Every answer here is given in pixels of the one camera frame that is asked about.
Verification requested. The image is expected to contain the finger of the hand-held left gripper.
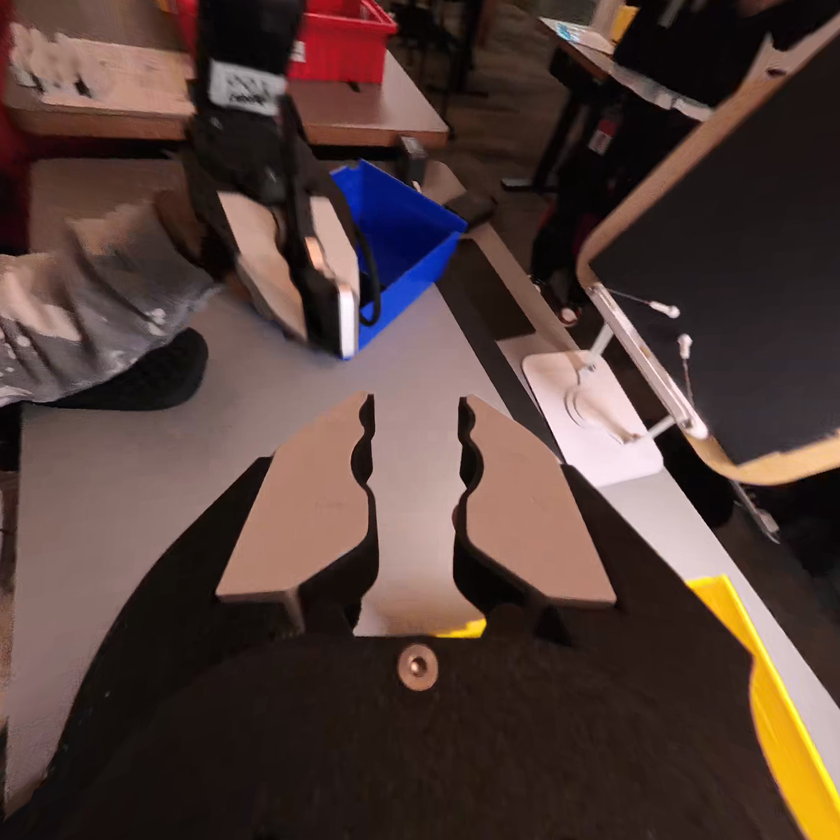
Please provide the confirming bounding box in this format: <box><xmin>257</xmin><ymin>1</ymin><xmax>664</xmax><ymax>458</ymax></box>
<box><xmin>220</xmin><ymin>190</ymin><xmax>309</xmax><ymax>342</ymax></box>
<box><xmin>308</xmin><ymin>196</ymin><xmax>362</xmax><ymax>309</ymax></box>

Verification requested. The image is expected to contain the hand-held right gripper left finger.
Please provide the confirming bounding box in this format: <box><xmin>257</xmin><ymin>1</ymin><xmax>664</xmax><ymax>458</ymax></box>
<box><xmin>215</xmin><ymin>392</ymin><xmax>382</xmax><ymax>632</ymax></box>

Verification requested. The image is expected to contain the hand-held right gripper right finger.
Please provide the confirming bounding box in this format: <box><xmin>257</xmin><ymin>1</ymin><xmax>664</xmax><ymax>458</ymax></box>
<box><xmin>453</xmin><ymin>395</ymin><xmax>618</xmax><ymax>624</ymax></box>

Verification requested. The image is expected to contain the black hdmi switch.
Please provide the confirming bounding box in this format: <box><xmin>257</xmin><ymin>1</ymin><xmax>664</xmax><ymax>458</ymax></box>
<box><xmin>281</xmin><ymin>95</ymin><xmax>362</xmax><ymax>361</ymax></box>

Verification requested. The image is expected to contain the blue storage bin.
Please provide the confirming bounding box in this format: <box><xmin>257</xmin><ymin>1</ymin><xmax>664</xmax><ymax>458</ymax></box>
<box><xmin>328</xmin><ymin>159</ymin><xmax>468</xmax><ymax>361</ymax></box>

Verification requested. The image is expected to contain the yellow divided storage bin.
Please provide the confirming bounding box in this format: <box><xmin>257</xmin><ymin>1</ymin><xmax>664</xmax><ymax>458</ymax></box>
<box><xmin>433</xmin><ymin>574</ymin><xmax>840</xmax><ymax>840</ymax></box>

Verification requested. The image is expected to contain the person's left forearm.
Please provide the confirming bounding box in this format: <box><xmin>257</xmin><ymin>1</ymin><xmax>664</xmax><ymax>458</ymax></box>
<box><xmin>0</xmin><ymin>203</ymin><xmax>221</xmax><ymax>408</ymax></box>

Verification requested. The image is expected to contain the small grey device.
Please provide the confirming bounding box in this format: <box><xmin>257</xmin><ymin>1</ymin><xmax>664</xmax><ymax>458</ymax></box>
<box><xmin>399</xmin><ymin>136</ymin><xmax>429</xmax><ymax>186</ymax></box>

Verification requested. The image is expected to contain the white metal stand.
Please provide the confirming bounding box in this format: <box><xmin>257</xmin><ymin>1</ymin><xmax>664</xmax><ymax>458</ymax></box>
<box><xmin>521</xmin><ymin>282</ymin><xmax>711</xmax><ymax>490</ymax></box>

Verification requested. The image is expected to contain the wooden table with bins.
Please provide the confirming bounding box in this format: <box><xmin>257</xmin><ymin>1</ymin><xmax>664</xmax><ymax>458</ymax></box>
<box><xmin>3</xmin><ymin>13</ymin><xmax>450</xmax><ymax>148</ymax></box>

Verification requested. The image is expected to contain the red ribbed bin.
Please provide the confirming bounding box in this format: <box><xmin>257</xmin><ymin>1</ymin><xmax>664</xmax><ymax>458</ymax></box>
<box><xmin>287</xmin><ymin>0</ymin><xmax>399</xmax><ymax>85</ymax></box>

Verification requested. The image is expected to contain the small black adapter box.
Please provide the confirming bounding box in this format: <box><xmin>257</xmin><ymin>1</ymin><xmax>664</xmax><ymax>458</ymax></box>
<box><xmin>445</xmin><ymin>189</ymin><xmax>497</xmax><ymax>225</ymax></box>

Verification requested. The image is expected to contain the row of white dropper bottles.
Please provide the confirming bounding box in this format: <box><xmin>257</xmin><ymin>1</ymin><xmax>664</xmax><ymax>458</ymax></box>
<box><xmin>10</xmin><ymin>23</ymin><xmax>116</xmax><ymax>99</ymax></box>

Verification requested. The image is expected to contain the wooden table with black legs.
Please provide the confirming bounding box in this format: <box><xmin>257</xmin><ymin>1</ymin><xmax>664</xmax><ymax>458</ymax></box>
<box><xmin>538</xmin><ymin>16</ymin><xmax>631</xmax><ymax>191</ymax></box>

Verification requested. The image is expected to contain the black board with wooden edge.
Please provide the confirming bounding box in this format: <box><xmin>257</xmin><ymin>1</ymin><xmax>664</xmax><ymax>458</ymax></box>
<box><xmin>577</xmin><ymin>13</ymin><xmax>840</xmax><ymax>488</ymax></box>

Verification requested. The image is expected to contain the thin white tipped wire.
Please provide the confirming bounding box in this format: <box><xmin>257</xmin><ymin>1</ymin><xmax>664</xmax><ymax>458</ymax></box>
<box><xmin>676</xmin><ymin>333</ymin><xmax>698</xmax><ymax>411</ymax></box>
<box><xmin>607</xmin><ymin>287</ymin><xmax>681</xmax><ymax>320</ymax></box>

